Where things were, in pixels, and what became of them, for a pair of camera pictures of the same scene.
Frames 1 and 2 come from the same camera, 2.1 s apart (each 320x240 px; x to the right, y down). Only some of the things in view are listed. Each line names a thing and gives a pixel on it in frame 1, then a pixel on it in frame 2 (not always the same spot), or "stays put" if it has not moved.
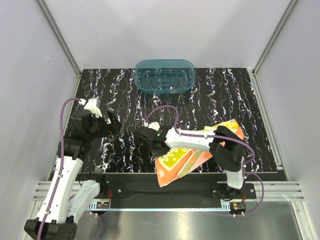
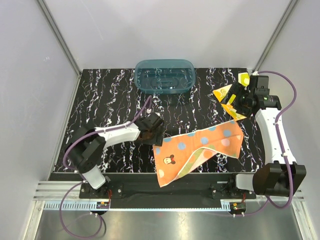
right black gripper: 157,154 → 237,89
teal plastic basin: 164,76 stays put
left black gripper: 115,125 → 157,140
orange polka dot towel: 178,161 stays put
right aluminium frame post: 289,7 stays put
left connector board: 102,205 stays put
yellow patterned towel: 166,163 → 244,79
